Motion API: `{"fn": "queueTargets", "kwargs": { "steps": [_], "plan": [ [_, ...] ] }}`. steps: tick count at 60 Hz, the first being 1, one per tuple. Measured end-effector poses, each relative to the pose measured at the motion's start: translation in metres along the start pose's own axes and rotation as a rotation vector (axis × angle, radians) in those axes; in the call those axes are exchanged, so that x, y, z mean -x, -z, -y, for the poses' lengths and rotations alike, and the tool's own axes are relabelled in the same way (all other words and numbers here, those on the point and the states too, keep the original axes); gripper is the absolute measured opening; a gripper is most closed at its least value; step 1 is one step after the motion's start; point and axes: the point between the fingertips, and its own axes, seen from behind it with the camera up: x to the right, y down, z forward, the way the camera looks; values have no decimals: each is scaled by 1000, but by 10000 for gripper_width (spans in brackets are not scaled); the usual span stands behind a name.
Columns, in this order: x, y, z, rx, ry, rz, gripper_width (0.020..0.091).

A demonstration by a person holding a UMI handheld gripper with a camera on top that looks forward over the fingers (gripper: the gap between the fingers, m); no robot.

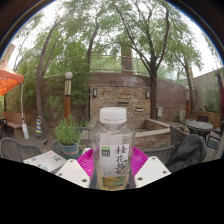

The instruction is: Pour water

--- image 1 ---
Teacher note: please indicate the orange canopy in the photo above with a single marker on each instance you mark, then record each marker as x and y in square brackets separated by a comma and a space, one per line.
[10, 80]

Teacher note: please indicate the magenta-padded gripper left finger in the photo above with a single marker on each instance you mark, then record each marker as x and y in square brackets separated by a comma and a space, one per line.
[71, 173]

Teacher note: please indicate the clear white-capped drink bottle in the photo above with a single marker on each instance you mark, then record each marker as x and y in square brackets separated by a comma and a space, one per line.
[112, 153]

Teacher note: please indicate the wooden bench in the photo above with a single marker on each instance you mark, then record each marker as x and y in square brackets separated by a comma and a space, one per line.
[13, 125]

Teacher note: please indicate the wooden globe lamp post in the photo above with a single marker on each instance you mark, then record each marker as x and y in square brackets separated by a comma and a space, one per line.
[68, 100]

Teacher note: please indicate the silver laptop with stickers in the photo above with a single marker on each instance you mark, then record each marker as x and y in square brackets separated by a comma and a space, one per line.
[46, 160]

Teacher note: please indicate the dark patio chair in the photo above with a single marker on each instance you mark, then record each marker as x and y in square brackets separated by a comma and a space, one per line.
[215, 140]

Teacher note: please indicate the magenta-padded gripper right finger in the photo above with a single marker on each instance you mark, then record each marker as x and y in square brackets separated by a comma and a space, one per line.
[151, 170]

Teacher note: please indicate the black wall lamp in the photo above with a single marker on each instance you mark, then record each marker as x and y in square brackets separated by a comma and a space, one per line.
[95, 92]
[147, 94]

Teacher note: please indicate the green plant in teal pot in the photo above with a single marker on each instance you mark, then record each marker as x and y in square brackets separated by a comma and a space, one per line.
[66, 133]

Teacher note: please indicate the blue yellow striped cone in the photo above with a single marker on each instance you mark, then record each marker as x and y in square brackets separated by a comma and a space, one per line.
[39, 128]

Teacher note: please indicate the black jacket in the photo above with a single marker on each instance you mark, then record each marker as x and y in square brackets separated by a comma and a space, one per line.
[188, 151]

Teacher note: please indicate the white canopy base weight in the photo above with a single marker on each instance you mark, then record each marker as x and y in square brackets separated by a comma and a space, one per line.
[25, 131]

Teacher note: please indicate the maroon closed umbrella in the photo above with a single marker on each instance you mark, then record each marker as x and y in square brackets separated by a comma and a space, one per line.
[221, 93]

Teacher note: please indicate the grey wall box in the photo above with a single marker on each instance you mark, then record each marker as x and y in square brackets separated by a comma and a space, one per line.
[159, 111]

